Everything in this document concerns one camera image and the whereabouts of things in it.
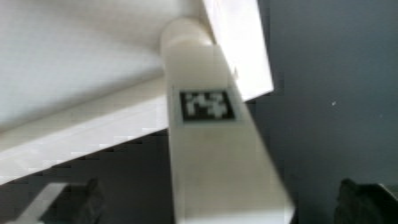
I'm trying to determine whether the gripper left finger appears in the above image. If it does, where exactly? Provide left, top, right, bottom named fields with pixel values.
left=10, top=178, right=104, bottom=224

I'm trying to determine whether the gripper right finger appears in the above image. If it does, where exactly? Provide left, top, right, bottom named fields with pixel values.
left=333, top=179, right=398, bottom=224

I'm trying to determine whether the white desk top tray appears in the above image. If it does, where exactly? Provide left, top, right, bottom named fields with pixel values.
left=0, top=0, right=273, bottom=185

